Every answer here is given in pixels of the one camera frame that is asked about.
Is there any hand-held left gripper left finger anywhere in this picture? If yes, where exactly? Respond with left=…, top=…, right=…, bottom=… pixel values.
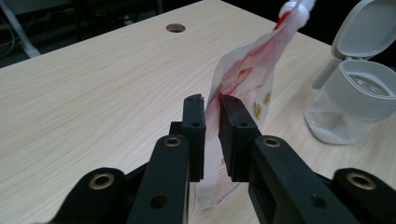
left=125, top=93, right=207, bottom=224

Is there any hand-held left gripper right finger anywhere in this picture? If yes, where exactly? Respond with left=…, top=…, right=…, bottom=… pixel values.
left=219, top=93, right=360, bottom=224

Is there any white desk leg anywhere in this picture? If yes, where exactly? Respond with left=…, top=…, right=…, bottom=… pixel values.
left=0, top=0, right=42, bottom=60

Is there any white lidded clear jar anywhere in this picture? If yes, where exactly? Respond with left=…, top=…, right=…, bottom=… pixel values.
left=304, top=0, right=396, bottom=146

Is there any red and white refill pouch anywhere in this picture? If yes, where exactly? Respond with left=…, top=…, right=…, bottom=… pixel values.
left=190, top=0, right=318, bottom=218

